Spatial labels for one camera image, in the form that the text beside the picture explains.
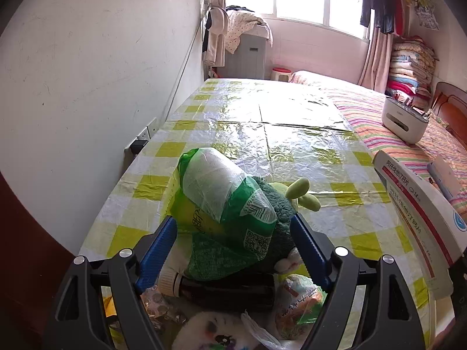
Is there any red wooden headboard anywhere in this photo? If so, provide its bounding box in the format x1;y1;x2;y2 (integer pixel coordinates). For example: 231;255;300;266
432;81;467;144

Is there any stack of folded quilts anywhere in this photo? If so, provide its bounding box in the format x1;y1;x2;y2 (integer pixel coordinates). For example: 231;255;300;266
386;36;437;111

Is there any pink left curtain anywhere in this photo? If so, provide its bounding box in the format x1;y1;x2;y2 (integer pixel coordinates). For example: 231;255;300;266
203;0;229;67

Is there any floral cloth on machine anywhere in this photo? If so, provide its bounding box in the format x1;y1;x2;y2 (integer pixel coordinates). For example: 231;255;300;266
225;10;273;55

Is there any blue white pencil case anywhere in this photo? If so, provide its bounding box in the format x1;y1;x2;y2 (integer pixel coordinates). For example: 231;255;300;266
427;155;461;201

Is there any pink right curtain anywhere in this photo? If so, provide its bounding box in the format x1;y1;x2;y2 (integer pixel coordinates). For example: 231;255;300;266
358;10;394;93

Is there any green plastic snack bag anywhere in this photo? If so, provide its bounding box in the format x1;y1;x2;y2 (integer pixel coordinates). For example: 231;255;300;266
169;147;278;281

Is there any green avocado plush toy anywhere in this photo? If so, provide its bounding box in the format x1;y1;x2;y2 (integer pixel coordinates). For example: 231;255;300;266
182;176;320;281

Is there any white wall socket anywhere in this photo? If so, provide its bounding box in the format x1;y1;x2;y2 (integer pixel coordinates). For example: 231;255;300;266
124;117;158;156

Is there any green checkered plastic tablecloth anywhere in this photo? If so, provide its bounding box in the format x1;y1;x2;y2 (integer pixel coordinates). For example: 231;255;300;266
81;78;435;342

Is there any white oval pen holder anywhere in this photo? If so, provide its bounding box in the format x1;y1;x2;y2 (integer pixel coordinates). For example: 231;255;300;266
381;97;429;145

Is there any pink curtain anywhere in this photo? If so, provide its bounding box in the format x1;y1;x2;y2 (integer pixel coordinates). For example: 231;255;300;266
358;10;394;93
203;0;229;67

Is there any striped colourful bed sheet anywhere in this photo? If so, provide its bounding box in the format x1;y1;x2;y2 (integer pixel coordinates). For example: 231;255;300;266
290;70;467;223

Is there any red plastic stool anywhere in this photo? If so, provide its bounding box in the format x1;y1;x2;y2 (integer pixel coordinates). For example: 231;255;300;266
271;67;292;82

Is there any green white wrapped packet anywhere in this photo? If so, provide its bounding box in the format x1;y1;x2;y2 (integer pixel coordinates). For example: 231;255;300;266
274;274;327;340

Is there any white crumpled plastic bag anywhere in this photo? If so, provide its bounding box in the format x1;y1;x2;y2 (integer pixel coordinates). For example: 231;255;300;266
241;312;311;350

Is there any white painted plush toy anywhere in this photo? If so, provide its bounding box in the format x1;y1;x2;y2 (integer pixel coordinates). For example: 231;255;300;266
172;311;260;350

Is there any white red cardboard box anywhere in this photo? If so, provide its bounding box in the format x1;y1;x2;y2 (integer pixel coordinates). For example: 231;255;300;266
373;150;466;300

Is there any grey white washing machine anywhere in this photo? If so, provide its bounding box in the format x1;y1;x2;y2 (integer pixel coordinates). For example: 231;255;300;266
217;25;269;80

